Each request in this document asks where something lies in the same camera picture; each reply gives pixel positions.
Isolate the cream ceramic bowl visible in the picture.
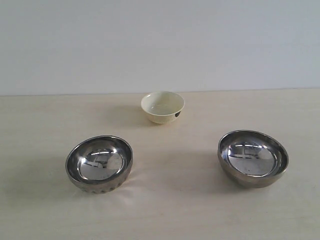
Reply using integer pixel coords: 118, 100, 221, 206
140, 91, 185, 124

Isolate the ribbed stainless steel bowl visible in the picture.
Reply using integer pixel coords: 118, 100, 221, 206
65, 135, 134, 194

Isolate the smooth stainless steel bowl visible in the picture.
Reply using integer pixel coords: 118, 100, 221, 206
217, 129, 289, 189

